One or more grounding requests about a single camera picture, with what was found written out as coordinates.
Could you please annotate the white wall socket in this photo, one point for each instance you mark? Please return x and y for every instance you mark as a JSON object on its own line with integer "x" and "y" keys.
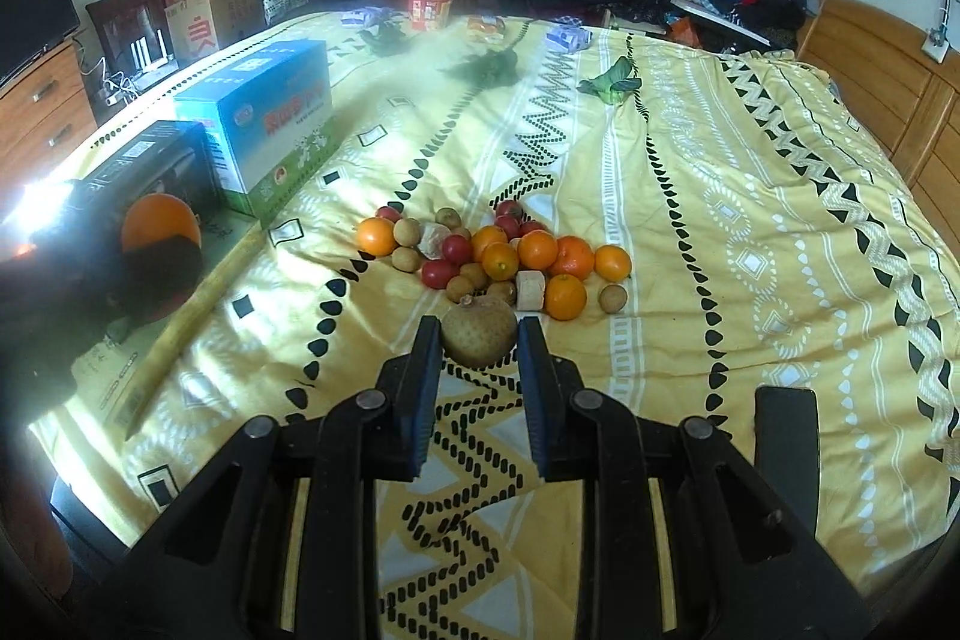
{"x": 937, "y": 44}

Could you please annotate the blue and white packet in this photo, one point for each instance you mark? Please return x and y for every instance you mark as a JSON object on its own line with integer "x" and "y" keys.
{"x": 360, "y": 17}
{"x": 568, "y": 38}

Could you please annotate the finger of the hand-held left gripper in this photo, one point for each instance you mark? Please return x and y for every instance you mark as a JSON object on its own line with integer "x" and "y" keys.
{"x": 169, "y": 272}

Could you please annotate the black carton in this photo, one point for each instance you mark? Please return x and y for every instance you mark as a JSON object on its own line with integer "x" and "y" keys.
{"x": 150, "y": 160}

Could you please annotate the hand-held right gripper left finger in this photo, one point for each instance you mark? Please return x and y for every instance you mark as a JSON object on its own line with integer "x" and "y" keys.
{"x": 420, "y": 385}

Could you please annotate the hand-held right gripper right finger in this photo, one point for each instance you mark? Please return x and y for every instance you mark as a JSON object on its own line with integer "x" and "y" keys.
{"x": 538, "y": 385}

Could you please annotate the pale cardboard box red print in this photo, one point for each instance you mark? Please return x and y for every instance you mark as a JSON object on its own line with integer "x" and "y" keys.
{"x": 199, "y": 25}

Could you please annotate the wooden headboard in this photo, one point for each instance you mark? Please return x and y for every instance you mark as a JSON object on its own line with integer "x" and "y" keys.
{"x": 862, "y": 55}

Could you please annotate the white power strip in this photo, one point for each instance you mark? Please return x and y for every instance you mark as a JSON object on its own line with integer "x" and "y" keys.
{"x": 112, "y": 93}

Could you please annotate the yellow patterned blanket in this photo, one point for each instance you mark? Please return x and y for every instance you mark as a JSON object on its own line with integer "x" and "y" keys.
{"x": 750, "y": 235}

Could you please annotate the black television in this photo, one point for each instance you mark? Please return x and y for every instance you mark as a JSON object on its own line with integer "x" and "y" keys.
{"x": 34, "y": 18}

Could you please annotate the blue and green carton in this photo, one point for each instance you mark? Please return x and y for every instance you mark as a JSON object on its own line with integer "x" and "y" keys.
{"x": 277, "y": 115}

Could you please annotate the single round orange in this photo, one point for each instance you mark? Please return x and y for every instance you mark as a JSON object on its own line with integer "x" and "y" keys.
{"x": 157, "y": 220}

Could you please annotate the black framed panel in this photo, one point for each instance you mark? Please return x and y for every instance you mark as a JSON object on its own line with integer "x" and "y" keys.
{"x": 124, "y": 14}

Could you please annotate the flat yellow-green gift box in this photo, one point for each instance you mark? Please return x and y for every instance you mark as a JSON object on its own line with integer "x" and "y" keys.
{"x": 187, "y": 317}

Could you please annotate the pile of oranges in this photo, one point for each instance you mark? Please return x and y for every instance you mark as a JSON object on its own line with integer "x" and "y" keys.
{"x": 564, "y": 296}

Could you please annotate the green leafy vegetable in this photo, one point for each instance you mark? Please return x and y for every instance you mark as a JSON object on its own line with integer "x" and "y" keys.
{"x": 484, "y": 64}
{"x": 611, "y": 84}

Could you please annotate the white router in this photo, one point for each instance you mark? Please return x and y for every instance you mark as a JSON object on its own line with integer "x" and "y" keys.
{"x": 146, "y": 51}

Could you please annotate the black flat rectangular device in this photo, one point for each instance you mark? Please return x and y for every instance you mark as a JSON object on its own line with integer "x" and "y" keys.
{"x": 784, "y": 452}

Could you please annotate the red instant noodle cup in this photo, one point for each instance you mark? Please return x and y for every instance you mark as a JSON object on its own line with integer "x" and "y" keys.
{"x": 430, "y": 9}

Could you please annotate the orange snack packet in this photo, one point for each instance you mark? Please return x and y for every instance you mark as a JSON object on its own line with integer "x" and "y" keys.
{"x": 486, "y": 29}

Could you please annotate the wooden dresser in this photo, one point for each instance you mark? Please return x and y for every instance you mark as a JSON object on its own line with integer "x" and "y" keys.
{"x": 45, "y": 108}

